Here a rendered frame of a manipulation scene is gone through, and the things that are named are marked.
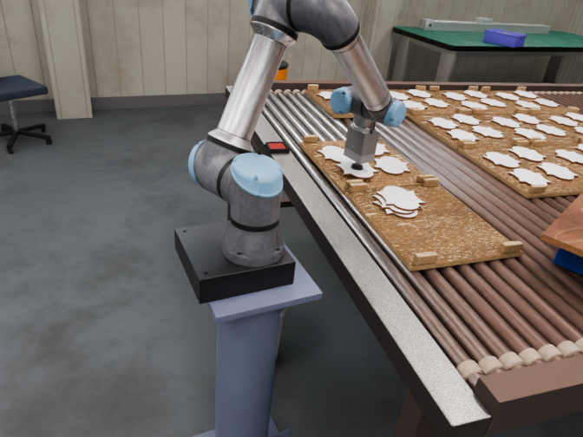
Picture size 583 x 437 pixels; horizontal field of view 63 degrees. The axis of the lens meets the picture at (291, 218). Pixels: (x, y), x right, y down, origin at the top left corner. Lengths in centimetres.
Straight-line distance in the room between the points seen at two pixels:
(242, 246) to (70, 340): 139
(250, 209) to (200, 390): 116
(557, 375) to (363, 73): 77
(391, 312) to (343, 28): 63
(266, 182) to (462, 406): 58
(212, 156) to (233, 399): 68
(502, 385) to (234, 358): 66
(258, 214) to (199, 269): 18
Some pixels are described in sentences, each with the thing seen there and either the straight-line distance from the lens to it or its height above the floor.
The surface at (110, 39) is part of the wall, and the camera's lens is 501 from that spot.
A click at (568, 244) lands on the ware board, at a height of 104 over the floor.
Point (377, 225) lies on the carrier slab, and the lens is 135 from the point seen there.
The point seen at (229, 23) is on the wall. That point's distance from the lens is 523.
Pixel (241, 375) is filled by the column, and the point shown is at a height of 59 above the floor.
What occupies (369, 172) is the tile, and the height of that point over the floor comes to 96.
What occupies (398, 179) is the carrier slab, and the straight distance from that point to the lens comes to 166.
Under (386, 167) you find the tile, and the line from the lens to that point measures 172.
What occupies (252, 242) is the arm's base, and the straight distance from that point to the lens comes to 110.
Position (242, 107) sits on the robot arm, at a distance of 115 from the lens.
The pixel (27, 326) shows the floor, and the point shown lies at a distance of 250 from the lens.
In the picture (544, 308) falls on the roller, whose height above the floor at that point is 92.
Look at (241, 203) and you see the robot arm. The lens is 106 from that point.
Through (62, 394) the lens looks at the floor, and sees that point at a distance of 216.
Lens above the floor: 160
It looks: 30 degrees down
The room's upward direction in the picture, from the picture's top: 6 degrees clockwise
